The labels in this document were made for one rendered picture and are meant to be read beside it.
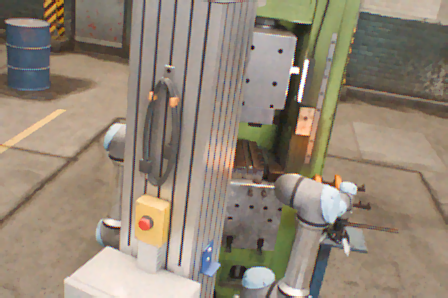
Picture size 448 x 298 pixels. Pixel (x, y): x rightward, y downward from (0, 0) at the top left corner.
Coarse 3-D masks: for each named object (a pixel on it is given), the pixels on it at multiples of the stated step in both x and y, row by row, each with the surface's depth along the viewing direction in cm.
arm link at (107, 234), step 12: (108, 132) 181; (120, 132) 180; (108, 144) 181; (120, 144) 180; (108, 156) 185; (120, 156) 181; (120, 168) 184; (120, 180) 186; (120, 192) 187; (108, 204) 191; (120, 204) 189; (108, 216) 192; (120, 216) 191; (96, 228) 194; (108, 228) 191; (120, 228) 191; (96, 240) 194; (108, 240) 192
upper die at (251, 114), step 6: (246, 108) 260; (252, 108) 260; (258, 108) 260; (264, 108) 260; (270, 108) 261; (246, 114) 261; (252, 114) 262; (258, 114) 262; (264, 114) 262; (270, 114) 262; (240, 120) 263; (246, 120) 263; (252, 120) 263; (258, 120) 263; (264, 120) 263; (270, 120) 263
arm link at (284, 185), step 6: (288, 174) 165; (294, 174) 164; (276, 180) 168; (282, 180) 163; (288, 180) 161; (294, 180) 160; (276, 186) 165; (282, 186) 161; (288, 186) 159; (276, 192) 164; (282, 192) 161; (288, 192) 159; (282, 198) 161; (288, 198) 159; (288, 204) 161
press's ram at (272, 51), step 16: (256, 32) 244; (272, 32) 251; (288, 32) 259; (256, 48) 247; (272, 48) 247; (288, 48) 248; (256, 64) 250; (272, 64) 251; (288, 64) 251; (256, 80) 254; (272, 80) 254; (288, 80) 255; (256, 96) 257; (272, 96) 258
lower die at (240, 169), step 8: (240, 144) 306; (256, 144) 309; (240, 152) 294; (256, 152) 297; (240, 160) 283; (256, 160) 286; (232, 168) 274; (240, 168) 275; (256, 168) 275; (232, 176) 276; (240, 176) 277; (248, 176) 277; (256, 176) 277
